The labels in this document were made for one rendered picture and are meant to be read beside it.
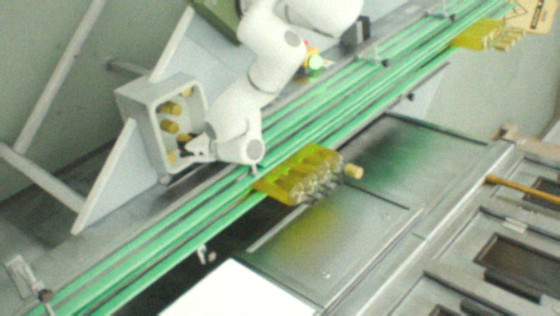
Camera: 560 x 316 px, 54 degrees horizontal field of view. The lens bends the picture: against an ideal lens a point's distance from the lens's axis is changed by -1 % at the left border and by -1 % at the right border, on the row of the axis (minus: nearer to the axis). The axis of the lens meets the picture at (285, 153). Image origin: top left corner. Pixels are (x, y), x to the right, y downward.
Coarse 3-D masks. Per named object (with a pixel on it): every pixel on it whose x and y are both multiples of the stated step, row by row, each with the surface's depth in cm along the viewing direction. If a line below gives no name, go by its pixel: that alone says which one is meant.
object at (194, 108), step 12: (192, 84) 145; (168, 96) 140; (180, 96) 152; (192, 96) 151; (204, 96) 149; (192, 108) 154; (204, 108) 151; (156, 120) 140; (180, 120) 155; (192, 120) 157; (204, 120) 154; (156, 132) 141; (180, 132) 156; (168, 144) 154; (192, 156) 154; (168, 168) 147; (180, 168) 150
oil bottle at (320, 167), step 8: (296, 152) 166; (304, 152) 166; (288, 160) 165; (296, 160) 163; (304, 160) 162; (312, 160) 162; (320, 160) 161; (312, 168) 159; (320, 168) 158; (328, 168) 159; (320, 176) 159
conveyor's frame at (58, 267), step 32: (416, 0) 228; (448, 0) 227; (384, 32) 203; (288, 96) 170; (160, 192) 153; (192, 192) 152; (96, 224) 144; (128, 224) 143; (64, 256) 135; (96, 256) 134; (0, 288) 128
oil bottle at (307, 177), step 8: (280, 168) 161; (288, 168) 161; (296, 168) 160; (304, 168) 160; (288, 176) 158; (296, 176) 157; (304, 176) 156; (312, 176) 156; (304, 184) 155; (312, 184) 155; (312, 192) 157
